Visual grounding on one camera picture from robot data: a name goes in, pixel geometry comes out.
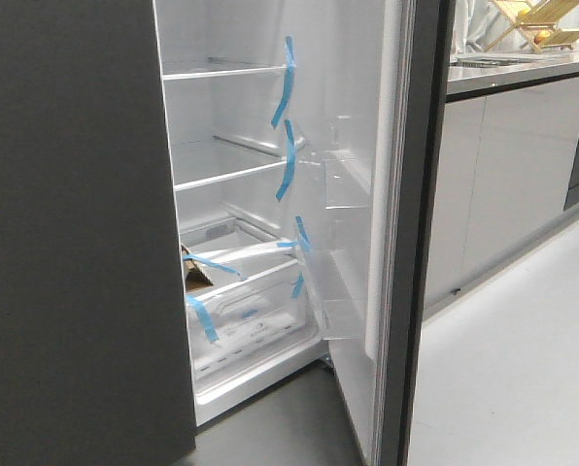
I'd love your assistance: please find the fridge door white inside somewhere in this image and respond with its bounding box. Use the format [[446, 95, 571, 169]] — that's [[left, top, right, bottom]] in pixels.
[[288, 1, 454, 465]]

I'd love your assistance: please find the lower clear door bin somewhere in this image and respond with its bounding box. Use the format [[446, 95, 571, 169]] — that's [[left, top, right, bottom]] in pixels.
[[296, 240, 366, 340]]

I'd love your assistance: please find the clear door bin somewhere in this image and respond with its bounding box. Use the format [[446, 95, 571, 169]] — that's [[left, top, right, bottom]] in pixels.
[[299, 149, 371, 210], [296, 240, 366, 340]]

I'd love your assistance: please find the upper clear door bin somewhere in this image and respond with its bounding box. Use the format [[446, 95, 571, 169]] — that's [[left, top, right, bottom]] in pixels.
[[299, 149, 371, 210]]

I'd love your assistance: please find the middle glass fridge shelf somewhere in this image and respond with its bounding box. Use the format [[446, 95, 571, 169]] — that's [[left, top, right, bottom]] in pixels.
[[171, 134, 304, 192]]

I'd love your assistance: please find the glass fridge shelf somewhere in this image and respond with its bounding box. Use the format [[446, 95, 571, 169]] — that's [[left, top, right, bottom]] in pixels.
[[171, 134, 304, 192], [161, 57, 287, 82]]

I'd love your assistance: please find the white fridge interior body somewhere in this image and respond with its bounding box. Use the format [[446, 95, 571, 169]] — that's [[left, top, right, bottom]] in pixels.
[[154, 1, 323, 424]]

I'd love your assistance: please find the upper glass fridge shelf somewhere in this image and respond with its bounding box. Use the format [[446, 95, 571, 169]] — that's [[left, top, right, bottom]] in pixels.
[[161, 57, 287, 82]]

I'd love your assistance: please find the blue tape on lower bin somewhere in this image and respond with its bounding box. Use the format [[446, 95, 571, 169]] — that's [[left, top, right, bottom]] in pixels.
[[294, 216, 312, 252]]

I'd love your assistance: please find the small blue tape on drawer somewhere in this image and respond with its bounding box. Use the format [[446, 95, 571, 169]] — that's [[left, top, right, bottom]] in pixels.
[[291, 273, 304, 299]]

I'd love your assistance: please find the blue tape strip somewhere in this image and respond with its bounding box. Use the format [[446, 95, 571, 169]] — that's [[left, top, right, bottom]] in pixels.
[[270, 36, 296, 129], [275, 118, 297, 202]]

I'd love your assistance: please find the brown cardboard piece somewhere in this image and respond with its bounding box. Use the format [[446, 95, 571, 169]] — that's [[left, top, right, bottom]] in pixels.
[[180, 244, 213, 292]]

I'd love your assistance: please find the blue tape across drawer cover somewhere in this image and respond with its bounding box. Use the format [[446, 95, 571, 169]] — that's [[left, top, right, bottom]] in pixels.
[[182, 253, 248, 281]]

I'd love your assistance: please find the clear crisper drawer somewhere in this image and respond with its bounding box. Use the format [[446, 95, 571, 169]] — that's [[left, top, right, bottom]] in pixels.
[[187, 259, 317, 389]]

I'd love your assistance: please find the blue tape on drawer front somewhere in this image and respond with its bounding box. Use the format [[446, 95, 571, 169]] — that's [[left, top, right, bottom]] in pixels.
[[187, 295, 219, 343]]

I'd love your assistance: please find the top blue tape strip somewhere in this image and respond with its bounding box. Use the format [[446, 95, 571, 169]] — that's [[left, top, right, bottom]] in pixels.
[[270, 36, 296, 129]]

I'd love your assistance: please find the grey kitchen cabinet run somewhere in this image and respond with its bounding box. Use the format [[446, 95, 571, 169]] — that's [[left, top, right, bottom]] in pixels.
[[426, 76, 579, 306]]

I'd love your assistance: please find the grey stone countertop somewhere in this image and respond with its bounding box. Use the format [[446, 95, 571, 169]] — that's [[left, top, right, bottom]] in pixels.
[[447, 44, 579, 95]]

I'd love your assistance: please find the steel kitchen sink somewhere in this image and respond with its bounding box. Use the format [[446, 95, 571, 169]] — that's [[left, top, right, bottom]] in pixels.
[[451, 57, 531, 68]]

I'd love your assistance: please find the orange fruit on rack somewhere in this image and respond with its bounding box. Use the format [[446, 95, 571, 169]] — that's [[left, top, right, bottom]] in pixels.
[[534, 30, 552, 44]]

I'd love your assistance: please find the wooden dish rack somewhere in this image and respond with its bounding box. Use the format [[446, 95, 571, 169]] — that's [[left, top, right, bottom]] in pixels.
[[484, 0, 579, 53]]

